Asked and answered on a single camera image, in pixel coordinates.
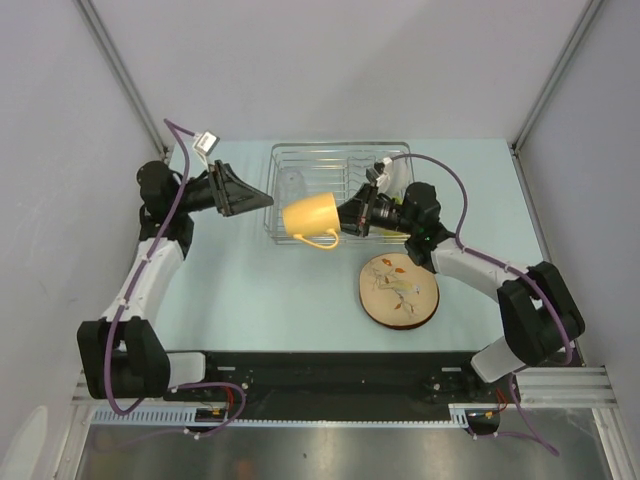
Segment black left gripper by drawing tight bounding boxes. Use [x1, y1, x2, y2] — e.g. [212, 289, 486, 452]
[172, 160, 272, 218]

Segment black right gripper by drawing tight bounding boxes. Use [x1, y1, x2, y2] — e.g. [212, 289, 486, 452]
[320, 182, 418, 237]

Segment cream yellow handled mug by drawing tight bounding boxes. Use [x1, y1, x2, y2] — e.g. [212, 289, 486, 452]
[282, 192, 341, 250]

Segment metal wire dish rack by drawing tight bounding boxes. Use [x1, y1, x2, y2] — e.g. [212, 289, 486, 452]
[264, 141, 411, 245]

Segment clear glass cup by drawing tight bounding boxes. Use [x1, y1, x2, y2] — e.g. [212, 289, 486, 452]
[277, 168, 308, 205]

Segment white bowl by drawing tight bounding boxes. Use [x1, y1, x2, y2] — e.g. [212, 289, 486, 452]
[378, 157, 410, 197]

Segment beige bird pattern plate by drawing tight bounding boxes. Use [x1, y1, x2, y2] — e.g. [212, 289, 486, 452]
[358, 253, 440, 330]

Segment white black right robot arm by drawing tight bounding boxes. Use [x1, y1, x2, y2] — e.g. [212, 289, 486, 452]
[337, 182, 585, 401]

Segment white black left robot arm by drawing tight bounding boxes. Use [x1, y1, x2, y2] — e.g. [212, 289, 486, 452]
[77, 160, 274, 400]

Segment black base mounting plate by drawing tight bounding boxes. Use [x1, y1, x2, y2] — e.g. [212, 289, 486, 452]
[164, 351, 509, 422]

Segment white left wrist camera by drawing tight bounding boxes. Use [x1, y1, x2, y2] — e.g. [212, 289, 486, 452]
[192, 130, 220, 168]

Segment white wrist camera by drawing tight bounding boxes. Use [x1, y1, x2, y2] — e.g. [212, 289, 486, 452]
[192, 130, 220, 168]
[366, 157, 394, 193]

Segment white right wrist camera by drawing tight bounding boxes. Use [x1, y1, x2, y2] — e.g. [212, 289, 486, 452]
[366, 157, 394, 193]

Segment aluminium frame post right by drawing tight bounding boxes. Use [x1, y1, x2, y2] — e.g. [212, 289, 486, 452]
[512, 0, 606, 151]

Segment aluminium frame post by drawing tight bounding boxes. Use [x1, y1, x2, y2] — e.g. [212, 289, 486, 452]
[512, 0, 606, 151]
[72, 0, 168, 159]

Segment aluminium frame post left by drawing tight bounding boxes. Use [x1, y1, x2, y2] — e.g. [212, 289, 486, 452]
[72, 0, 168, 159]

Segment light blue cable duct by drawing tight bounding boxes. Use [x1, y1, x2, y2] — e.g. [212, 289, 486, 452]
[92, 406, 197, 426]

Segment aluminium front rail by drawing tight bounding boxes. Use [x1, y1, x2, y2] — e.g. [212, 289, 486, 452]
[516, 367, 617, 409]

